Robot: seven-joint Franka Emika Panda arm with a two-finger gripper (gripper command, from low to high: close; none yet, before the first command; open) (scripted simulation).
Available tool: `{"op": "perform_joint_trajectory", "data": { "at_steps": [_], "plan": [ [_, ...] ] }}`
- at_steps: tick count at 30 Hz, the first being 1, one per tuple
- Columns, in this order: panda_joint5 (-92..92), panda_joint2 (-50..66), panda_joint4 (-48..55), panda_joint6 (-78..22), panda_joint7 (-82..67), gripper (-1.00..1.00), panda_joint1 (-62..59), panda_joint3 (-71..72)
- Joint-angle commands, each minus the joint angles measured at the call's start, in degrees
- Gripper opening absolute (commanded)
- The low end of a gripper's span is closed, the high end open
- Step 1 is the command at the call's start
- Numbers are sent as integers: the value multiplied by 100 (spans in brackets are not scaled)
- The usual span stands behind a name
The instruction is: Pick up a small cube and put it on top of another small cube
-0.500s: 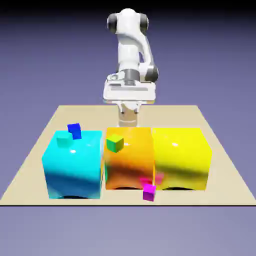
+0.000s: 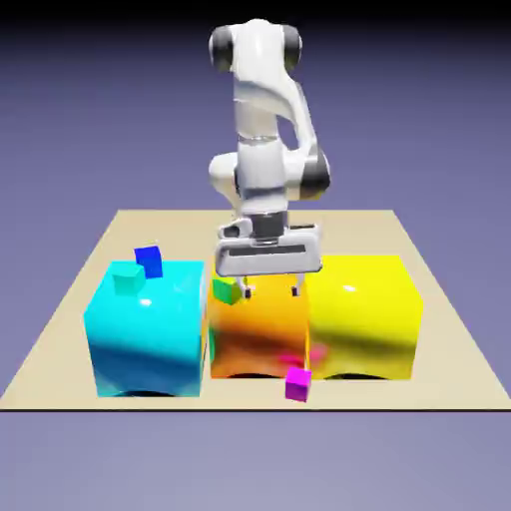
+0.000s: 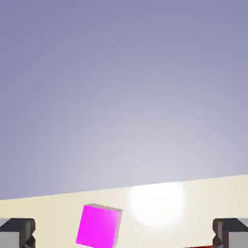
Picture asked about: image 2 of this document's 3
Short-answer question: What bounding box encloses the small green cube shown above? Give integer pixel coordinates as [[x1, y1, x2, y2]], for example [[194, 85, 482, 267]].
[[212, 277, 244, 306]]

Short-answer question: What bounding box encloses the small teal cube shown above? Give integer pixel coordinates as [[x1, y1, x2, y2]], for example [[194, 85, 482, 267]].
[[111, 263, 147, 297]]

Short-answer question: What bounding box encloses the small magenta cube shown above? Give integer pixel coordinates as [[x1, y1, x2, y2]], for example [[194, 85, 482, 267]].
[[284, 366, 313, 403]]

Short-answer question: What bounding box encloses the large orange box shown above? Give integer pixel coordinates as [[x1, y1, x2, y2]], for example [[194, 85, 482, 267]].
[[207, 273, 311, 379]]

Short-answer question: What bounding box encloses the large cyan box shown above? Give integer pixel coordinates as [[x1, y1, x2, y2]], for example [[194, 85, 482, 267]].
[[82, 259, 209, 399]]

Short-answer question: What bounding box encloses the large yellow box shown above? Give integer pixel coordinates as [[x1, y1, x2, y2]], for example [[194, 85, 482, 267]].
[[304, 254, 425, 381]]

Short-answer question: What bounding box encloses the small blue cube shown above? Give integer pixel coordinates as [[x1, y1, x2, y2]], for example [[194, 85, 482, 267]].
[[133, 245, 165, 279]]

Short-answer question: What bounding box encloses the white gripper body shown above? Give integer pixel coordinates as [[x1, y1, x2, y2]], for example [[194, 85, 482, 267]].
[[214, 224, 323, 278]]

